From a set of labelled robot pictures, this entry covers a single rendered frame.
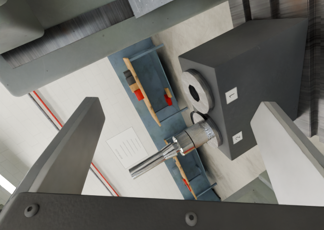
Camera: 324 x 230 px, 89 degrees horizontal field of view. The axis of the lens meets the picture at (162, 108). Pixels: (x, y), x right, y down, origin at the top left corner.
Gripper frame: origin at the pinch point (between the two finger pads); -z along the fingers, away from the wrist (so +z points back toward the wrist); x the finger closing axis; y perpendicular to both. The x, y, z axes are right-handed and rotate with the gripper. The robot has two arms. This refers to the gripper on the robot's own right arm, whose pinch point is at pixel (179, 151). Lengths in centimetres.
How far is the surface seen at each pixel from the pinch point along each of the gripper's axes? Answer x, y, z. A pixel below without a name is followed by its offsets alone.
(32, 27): 30.0, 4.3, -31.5
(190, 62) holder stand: -3.2, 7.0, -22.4
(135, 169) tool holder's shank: 6.8, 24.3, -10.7
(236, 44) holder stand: -10.5, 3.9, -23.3
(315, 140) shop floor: -128, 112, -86
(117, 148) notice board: 146, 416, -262
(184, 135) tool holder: -3.0, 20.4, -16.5
